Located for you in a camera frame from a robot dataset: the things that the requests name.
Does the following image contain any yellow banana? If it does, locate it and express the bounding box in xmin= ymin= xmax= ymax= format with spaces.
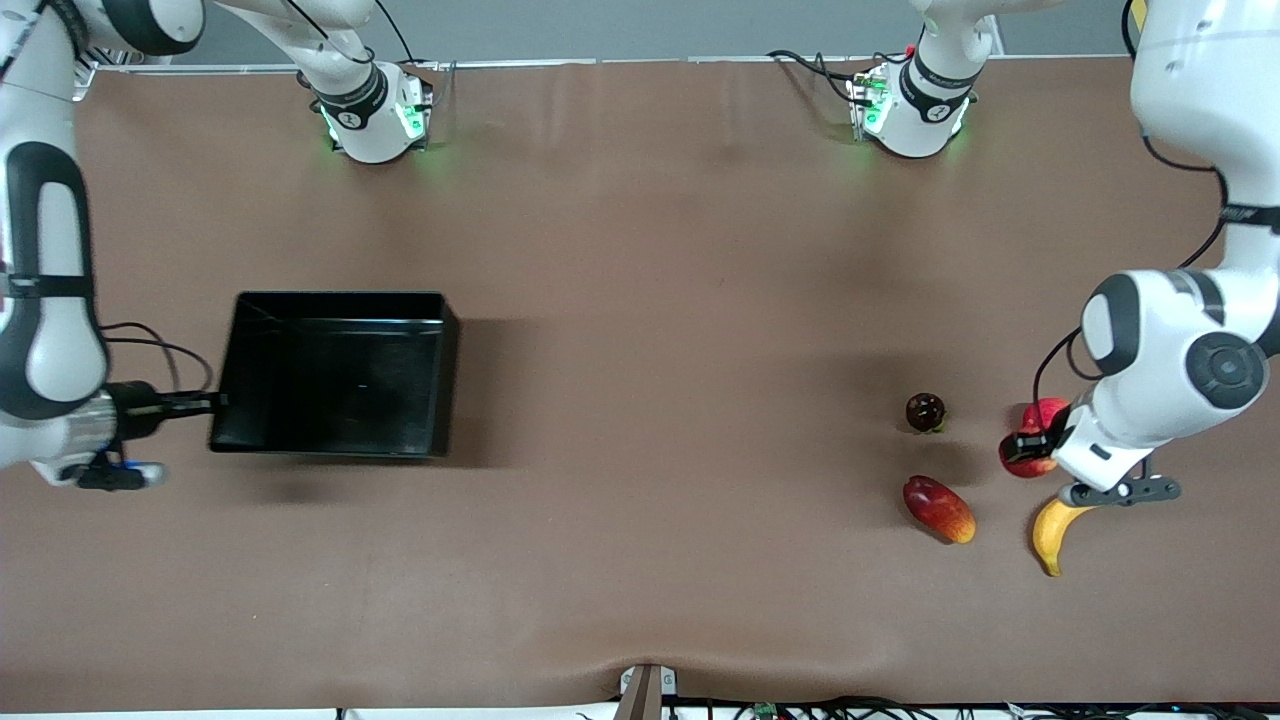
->
xmin=1032 ymin=497 xmax=1099 ymax=578

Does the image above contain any red yellow striped apple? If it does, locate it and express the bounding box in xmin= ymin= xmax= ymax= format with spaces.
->
xmin=998 ymin=430 xmax=1061 ymax=479

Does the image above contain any black left base cable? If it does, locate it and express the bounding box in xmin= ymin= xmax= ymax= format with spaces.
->
xmin=768 ymin=48 xmax=863 ymax=103

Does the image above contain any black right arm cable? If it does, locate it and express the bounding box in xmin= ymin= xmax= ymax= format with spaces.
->
xmin=100 ymin=322 xmax=216 ymax=396

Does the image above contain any black base cable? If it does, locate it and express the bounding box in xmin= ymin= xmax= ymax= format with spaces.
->
xmin=285 ymin=0 xmax=417 ymax=67
xmin=768 ymin=48 xmax=863 ymax=103

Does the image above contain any black right base cable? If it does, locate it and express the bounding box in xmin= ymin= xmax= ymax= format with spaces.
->
xmin=285 ymin=0 xmax=417 ymax=67

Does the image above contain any dark purple mangosteen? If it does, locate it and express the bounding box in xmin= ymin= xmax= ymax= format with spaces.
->
xmin=905 ymin=392 xmax=948 ymax=435

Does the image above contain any red yellow mango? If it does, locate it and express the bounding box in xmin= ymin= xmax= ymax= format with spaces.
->
xmin=902 ymin=475 xmax=977 ymax=545

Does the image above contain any black plastic box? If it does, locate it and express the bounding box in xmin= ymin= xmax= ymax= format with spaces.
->
xmin=208 ymin=291 xmax=461 ymax=461

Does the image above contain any brown table cover sheet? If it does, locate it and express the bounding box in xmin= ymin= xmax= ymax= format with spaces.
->
xmin=0 ymin=55 xmax=1280 ymax=713

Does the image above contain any metal table edge bracket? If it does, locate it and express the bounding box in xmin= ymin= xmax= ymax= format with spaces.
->
xmin=618 ymin=663 xmax=679 ymax=720

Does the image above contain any aluminium frame strut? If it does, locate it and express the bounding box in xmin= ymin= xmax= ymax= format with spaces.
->
xmin=72 ymin=50 xmax=136 ymax=101

